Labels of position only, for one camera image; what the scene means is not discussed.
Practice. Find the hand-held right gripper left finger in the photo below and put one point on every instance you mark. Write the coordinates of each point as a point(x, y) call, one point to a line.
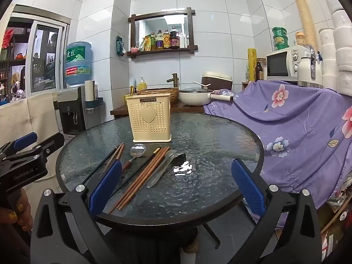
point(106, 187)

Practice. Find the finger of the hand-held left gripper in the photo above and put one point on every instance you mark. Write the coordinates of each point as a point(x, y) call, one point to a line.
point(26, 138)
point(52, 143)

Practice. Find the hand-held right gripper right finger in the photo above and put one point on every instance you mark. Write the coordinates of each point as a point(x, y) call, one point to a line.
point(247, 187)

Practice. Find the silver metal spoon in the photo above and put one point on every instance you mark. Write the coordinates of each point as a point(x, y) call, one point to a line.
point(158, 176)

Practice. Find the dark spoon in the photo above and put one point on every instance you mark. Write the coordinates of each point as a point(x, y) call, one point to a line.
point(180, 158)

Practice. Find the cream perforated utensil holder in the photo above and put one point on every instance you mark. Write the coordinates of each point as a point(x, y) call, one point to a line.
point(148, 126)

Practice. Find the person's left hand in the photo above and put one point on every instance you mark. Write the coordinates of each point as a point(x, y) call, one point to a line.
point(23, 217)

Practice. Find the grey water dispenser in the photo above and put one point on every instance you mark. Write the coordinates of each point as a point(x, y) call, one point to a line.
point(68, 110)

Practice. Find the round glass table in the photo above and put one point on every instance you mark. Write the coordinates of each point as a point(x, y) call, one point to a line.
point(206, 143)

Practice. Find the white paper cup tube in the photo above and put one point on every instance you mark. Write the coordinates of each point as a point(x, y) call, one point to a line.
point(89, 90)

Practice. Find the purple floral cloth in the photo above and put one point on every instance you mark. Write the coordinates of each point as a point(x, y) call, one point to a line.
point(288, 121)

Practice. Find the aluminium sliding window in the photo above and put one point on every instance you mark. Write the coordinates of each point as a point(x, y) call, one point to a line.
point(44, 57)

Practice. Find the blue water jug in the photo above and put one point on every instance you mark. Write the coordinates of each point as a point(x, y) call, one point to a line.
point(78, 60)

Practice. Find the small wooden box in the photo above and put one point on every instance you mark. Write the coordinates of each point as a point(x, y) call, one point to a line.
point(245, 85)

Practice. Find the white pot with glass lid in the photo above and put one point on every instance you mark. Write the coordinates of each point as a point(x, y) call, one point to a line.
point(192, 101)

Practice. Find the red artificial flower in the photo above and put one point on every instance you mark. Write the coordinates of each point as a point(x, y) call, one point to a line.
point(8, 37)

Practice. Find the yellow soap pump bottle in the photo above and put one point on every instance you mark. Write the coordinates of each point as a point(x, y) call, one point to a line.
point(142, 85)

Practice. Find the brown and cream rice cooker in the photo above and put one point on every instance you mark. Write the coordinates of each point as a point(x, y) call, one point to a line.
point(220, 82)

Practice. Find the white ladle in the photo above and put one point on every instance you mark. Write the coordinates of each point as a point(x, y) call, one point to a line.
point(202, 84)

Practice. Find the small clear bottle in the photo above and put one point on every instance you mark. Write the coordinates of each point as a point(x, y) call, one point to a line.
point(248, 74)

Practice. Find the woven basin sink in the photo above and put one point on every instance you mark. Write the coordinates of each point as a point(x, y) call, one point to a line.
point(173, 95)

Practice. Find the brown glass bottle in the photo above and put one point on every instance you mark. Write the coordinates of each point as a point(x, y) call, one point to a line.
point(259, 73)

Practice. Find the yellow roll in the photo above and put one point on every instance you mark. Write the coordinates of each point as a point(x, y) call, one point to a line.
point(251, 63)

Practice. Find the pink bowl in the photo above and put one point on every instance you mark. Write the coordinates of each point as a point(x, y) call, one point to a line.
point(134, 49)

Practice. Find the bronze faucet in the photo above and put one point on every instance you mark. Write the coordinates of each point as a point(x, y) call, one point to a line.
point(175, 81)

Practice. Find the white microwave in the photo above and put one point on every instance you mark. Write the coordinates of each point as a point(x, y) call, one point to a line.
point(277, 63)

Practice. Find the white kettle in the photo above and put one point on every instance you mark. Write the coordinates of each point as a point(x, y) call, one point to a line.
point(305, 71)

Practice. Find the yellow seasoning packet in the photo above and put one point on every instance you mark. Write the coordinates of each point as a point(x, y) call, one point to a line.
point(145, 44)

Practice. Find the green yellow oil bottle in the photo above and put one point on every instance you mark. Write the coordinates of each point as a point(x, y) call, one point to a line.
point(153, 41)

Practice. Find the wooden framed mirror shelf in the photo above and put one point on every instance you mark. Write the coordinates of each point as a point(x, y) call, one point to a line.
point(165, 50)

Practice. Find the purple label bottle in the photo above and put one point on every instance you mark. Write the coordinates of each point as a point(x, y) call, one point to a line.
point(159, 40)

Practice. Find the amber sauce bottle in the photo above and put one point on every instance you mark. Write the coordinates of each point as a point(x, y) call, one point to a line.
point(165, 39)

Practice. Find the jar with orange lid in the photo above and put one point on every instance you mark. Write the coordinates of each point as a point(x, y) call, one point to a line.
point(300, 40)

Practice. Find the white squeeze bottle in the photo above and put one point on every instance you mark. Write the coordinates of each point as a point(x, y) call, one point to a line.
point(183, 40)

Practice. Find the dark sauce bottle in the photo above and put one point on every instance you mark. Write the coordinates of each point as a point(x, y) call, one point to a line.
point(173, 37)

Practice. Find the stacks of white paper bowls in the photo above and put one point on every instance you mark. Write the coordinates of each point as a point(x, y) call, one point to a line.
point(341, 55)

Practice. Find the tall stack of paper cups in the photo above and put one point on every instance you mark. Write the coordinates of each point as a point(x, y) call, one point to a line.
point(302, 16)

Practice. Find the green wall packet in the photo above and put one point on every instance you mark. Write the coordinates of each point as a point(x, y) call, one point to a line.
point(120, 46)

